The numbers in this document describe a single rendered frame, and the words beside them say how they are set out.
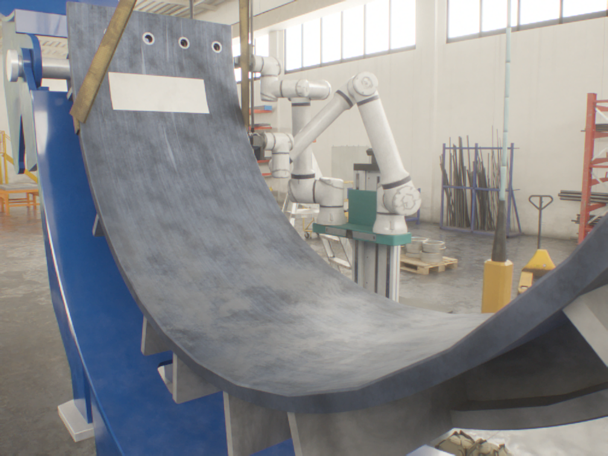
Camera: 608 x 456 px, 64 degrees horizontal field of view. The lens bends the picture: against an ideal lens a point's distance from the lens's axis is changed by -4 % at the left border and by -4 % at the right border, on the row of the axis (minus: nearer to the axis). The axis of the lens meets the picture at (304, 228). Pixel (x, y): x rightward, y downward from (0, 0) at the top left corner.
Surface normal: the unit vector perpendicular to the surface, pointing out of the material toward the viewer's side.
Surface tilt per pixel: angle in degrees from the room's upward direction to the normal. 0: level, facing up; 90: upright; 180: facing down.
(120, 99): 65
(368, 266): 90
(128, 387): 28
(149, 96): 75
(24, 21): 86
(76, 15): 88
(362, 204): 90
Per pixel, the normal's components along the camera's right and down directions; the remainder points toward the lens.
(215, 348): 0.05, -0.98
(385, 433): 0.58, -0.19
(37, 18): 0.62, 0.04
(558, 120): -0.78, 0.09
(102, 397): 0.29, -0.82
